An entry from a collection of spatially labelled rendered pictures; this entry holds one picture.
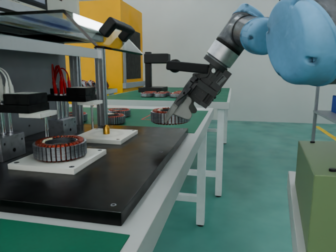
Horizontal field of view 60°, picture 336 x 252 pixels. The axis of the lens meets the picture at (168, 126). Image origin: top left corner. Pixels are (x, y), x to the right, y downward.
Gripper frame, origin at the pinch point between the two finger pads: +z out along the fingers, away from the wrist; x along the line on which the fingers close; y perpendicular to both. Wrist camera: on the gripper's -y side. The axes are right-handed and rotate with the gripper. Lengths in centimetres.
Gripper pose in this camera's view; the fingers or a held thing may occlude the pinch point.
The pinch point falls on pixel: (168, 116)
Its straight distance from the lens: 83.0
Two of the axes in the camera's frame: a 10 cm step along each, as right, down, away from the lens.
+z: -5.6, 7.8, 2.8
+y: 8.0, 6.0, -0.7
